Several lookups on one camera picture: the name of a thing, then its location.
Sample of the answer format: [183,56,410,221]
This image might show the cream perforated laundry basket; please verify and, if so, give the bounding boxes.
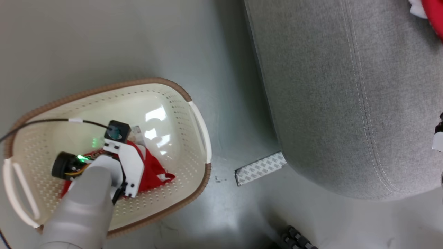
[1,77,213,240]

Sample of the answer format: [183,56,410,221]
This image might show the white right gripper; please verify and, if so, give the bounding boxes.
[432,131,443,153]

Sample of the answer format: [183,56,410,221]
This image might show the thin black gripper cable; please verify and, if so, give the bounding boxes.
[0,118,112,143]

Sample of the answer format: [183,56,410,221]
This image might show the black corrugated hose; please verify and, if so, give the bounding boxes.
[276,225,319,249]

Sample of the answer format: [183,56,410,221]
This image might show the white patterned tape strip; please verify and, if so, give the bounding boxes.
[234,151,288,187]

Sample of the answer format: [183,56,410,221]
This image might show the red garment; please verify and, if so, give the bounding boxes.
[408,0,443,39]
[60,140,176,198]

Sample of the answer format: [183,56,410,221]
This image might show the grey fabric sofa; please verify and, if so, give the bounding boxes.
[244,0,443,201]

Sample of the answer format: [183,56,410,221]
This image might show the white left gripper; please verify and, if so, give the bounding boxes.
[102,140,145,199]

